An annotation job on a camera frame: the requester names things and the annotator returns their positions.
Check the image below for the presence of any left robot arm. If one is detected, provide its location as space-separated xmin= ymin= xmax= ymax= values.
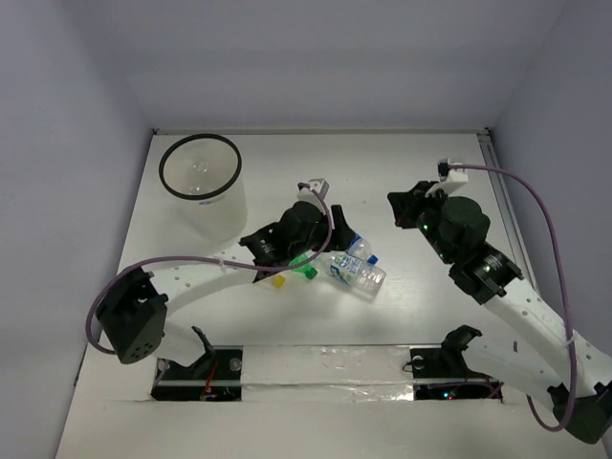
xmin=90 ymin=201 xmax=356 ymax=380

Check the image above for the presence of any green white label bottle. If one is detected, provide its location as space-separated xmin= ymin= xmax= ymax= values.
xmin=322 ymin=252 xmax=386 ymax=297

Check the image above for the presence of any small blue label bottle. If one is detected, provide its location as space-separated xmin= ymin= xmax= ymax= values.
xmin=345 ymin=234 xmax=379 ymax=265

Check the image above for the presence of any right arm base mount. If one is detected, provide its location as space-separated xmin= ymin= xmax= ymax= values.
xmin=402 ymin=325 xmax=503 ymax=402

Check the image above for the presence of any green plastic bottle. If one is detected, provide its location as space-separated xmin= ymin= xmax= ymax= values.
xmin=289 ymin=253 xmax=318 ymax=280

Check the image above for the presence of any orange label yellow cap bottle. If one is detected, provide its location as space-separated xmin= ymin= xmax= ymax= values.
xmin=260 ymin=273 xmax=286 ymax=289

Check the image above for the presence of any white bin with black rim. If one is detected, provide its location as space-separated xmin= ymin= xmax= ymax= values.
xmin=158 ymin=133 xmax=248 ymax=242

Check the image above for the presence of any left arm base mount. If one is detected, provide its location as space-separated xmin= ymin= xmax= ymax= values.
xmin=150 ymin=326 xmax=244 ymax=403

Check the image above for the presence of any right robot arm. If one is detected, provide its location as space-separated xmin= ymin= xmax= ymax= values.
xmin=387 ymin=182 xmax=611 ymax=444

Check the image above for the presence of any large clear plastic bottle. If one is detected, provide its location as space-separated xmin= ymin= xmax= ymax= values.
xmin=186 ymin=157 xmax=212 ymax=196

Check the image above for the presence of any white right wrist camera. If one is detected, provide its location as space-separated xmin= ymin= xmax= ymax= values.
xmin=425 ymin=158 xmax=469 ymax=197

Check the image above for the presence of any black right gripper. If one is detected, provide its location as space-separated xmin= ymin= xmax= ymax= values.
xmin=389 ymin=180 xmax=456 ymax=264

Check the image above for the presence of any aluminium rail at table edge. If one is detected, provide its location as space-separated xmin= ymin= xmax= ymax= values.
xmin=477 ymin=129 xmax=538 ymax=290

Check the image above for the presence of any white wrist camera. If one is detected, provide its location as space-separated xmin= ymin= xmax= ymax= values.
xmin=296 ymin=178 xmax=329 ymax=206
xmin=425 ymin=158 xmax=469 ymax=197

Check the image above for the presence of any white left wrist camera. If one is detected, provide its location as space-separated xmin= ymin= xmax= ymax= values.
xmin=296 ymin=178 xmax=329 ymax=206

